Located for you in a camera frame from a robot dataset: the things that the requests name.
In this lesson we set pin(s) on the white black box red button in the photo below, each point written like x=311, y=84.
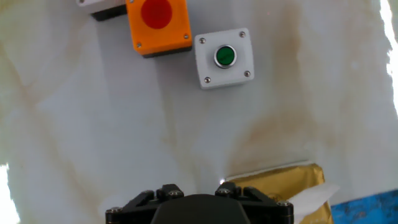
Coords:
x=107, y=14

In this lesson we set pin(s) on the gold tissue box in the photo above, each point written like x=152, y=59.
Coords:
x=273, y=183

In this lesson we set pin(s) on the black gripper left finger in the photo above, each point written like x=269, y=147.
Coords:
x=136, y=207

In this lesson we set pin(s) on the white tissue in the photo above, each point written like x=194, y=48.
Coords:
x=311, y=196

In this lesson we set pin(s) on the marble pattern sheet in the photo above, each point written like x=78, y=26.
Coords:
x=93, y=124

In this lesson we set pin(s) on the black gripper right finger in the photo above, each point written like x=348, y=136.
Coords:
x=264, y=205

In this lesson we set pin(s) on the white box green button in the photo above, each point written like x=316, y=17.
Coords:
x=211, y=70

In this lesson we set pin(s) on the orange box red button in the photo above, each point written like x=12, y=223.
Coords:
x=175, y=31

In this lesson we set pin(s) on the blue starry painted cloth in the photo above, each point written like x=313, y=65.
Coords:
x=367, y=208

